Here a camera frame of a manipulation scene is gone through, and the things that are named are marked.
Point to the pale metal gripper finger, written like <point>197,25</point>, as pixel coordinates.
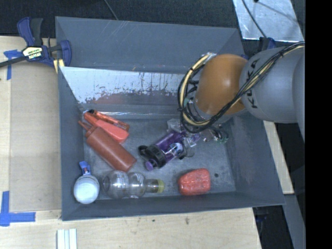
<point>193,139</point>
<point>174,125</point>

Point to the red sponge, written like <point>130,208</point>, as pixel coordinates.
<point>194,181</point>

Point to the orange spray bottle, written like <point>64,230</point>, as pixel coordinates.
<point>111,128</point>

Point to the clear plastic bottle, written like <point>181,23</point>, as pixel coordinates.
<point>124,185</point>

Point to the purple bottle with black lid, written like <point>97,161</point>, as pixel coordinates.
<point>166,149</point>

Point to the grey metal bin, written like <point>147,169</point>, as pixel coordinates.
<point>145,43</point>

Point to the red-brown squeeze bottle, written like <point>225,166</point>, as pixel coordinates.
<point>110,149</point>

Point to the white bottle with blue top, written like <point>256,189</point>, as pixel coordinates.
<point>86,189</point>

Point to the pale wood board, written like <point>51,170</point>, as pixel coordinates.
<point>33,139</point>

